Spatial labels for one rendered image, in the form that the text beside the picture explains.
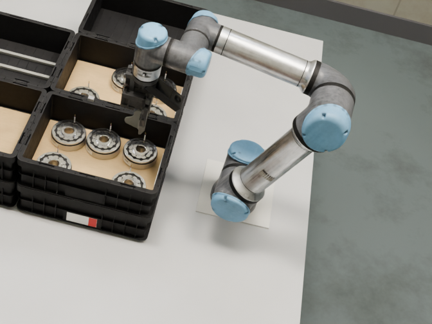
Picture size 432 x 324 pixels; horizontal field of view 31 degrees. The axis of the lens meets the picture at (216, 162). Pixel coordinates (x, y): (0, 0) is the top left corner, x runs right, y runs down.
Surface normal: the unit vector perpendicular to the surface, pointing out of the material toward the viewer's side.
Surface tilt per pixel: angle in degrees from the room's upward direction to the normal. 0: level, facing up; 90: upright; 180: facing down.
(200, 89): 0
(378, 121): 0
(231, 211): 96
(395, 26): 90
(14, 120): 0
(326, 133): 83
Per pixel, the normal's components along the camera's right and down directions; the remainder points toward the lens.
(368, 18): -0.15, 0.70
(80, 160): 0.19, -0.67
